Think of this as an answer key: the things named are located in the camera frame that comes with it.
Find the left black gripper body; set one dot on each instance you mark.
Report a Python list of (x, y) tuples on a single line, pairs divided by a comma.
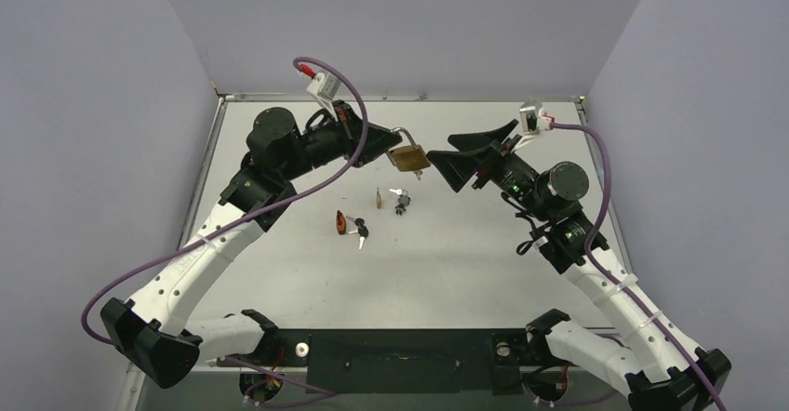
[(348, 140)]

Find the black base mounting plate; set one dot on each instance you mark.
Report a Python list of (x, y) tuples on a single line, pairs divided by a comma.
[(405, 360)]

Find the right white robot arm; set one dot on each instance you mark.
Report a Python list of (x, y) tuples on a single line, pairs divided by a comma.
[(653, 364)]

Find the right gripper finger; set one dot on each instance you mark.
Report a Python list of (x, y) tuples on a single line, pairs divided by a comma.
[(458, 168), (476, 140)]

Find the black key bunch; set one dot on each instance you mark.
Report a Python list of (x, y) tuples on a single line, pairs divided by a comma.
[(361, 230)]

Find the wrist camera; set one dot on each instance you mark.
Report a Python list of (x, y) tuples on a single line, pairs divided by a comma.
[(531, 119), (322, 87)]

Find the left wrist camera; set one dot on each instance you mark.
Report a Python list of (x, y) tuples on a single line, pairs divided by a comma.
[(322, 87)]

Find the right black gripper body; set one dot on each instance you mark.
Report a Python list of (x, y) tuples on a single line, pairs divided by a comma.
[(488, 165)]

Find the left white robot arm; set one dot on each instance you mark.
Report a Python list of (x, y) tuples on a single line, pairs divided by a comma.
[(154, 328)]

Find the orange black padlock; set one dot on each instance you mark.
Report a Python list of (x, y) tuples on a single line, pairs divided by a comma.
[(341, 223)]

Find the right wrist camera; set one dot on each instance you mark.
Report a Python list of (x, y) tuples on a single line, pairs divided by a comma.
[(531, 119)]

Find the large brass padlock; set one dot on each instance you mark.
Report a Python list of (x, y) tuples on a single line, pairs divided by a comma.
[(409, 157)]

